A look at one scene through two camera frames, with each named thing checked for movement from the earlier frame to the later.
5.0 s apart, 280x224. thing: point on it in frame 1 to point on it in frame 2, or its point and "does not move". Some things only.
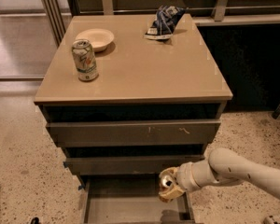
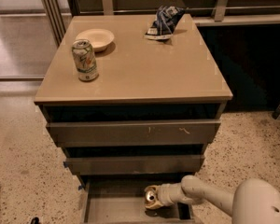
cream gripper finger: [170, 172] to [157, 187]
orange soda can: [166, 183] to [150, 195]
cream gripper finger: [171, 194] to [155, 205]
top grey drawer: [133, 133] does not move
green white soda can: [85, 60] does not move
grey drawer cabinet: [126, 96] does not move
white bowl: [99, 38] does not move
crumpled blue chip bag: [161, 27] does not move
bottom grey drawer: [131, 200] does not move
